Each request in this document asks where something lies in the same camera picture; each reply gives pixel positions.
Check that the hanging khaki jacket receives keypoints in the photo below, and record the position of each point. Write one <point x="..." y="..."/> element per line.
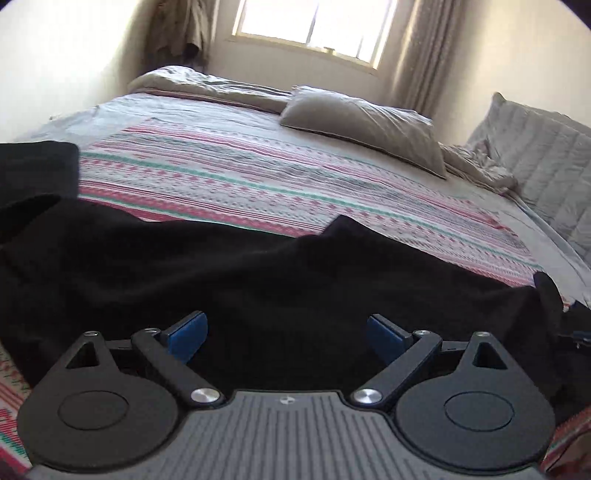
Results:
<point x="187" y="27"/>

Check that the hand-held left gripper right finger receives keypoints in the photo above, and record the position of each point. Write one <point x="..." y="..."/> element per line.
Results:
<point x="385" y="336"/>

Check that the grey bed sheet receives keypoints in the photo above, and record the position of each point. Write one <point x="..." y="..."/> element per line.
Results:
<point x="138" y="110"/>

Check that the crumpled beige duvet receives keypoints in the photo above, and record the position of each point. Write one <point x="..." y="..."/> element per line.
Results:
<point x="207" y="85"/>

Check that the black pants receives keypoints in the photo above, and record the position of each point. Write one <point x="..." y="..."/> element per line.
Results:
<point x="277" y="286"/>

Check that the folded black cloth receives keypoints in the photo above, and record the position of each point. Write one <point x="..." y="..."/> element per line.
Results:
<point x="37" y="170"/>

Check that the grey quilted headboard cushion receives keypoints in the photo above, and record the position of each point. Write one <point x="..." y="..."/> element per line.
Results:
<point x="545" y="161"/>

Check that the window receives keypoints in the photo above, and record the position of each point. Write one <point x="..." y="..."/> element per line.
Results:
<point x="314" y="23"/>

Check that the beige curtain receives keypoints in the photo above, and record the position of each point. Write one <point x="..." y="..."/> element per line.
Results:
<point x="425" y="50"/>

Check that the patterned red green blanket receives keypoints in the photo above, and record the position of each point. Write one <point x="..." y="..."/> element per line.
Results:
<point x="231" y="184"/>

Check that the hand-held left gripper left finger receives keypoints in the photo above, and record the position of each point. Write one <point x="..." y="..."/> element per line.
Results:
<point x="187" y="334"/>

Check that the grey pillow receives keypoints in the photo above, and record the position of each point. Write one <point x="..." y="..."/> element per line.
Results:
<point x="364" y="124"/>

